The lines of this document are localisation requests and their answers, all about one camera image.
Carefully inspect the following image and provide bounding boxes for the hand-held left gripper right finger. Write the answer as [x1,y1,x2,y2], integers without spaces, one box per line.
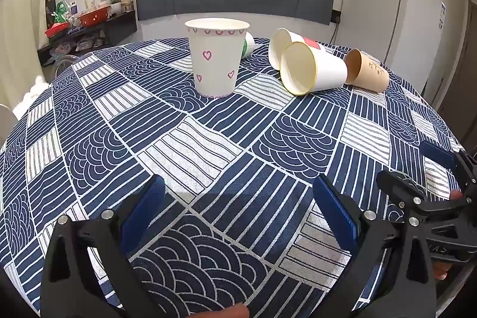
[313,174,437,318]

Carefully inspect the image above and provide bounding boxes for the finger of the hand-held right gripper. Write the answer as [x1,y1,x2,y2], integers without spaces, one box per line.
[376,170,467,226]
[420,140,477,193]

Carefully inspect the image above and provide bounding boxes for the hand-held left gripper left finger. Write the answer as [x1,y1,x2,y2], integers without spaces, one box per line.
[41,174,166,318]

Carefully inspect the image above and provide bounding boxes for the white paper cup pink hearts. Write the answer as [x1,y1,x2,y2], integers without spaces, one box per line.
[185,18,250,100]

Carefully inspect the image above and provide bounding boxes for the brown paper cup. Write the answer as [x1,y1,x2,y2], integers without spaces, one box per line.
[343,49,390,93]

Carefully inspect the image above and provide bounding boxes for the white paper cup yellow rim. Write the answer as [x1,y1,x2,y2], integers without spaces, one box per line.
[280,41,349,96]

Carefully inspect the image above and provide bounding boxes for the white paper cup red label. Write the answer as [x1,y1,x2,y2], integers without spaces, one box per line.
[269,28,323,71]

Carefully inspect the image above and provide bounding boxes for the white paper cup green print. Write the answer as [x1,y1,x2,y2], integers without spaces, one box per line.
[240,32,256,60]

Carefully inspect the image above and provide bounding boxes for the person's right hand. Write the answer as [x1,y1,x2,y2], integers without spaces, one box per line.
[433,261,454,280]

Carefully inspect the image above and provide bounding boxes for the blue white patterned tablecloth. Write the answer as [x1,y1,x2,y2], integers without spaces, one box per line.
[0,37,467,318]

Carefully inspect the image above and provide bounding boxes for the white refrigerator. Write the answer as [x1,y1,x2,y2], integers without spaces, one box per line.
[340,0,448,96]

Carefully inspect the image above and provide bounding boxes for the white fluffy cloth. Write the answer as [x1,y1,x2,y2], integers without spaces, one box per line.
[13,75,52,118]

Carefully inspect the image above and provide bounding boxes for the black shelf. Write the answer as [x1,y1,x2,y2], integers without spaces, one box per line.
[37,10,138,67]

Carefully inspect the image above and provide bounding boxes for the red basin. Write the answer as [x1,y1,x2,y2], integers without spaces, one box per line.
[45,22,71,39]

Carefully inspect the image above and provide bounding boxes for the red dotted bowl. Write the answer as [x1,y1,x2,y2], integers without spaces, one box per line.
[78,4,111,27]

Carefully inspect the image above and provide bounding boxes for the green bag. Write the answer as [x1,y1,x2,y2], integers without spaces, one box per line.
[52,1,70,24]

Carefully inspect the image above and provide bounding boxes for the white curtain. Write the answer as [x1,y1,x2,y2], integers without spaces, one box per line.
[0,0,57,106]

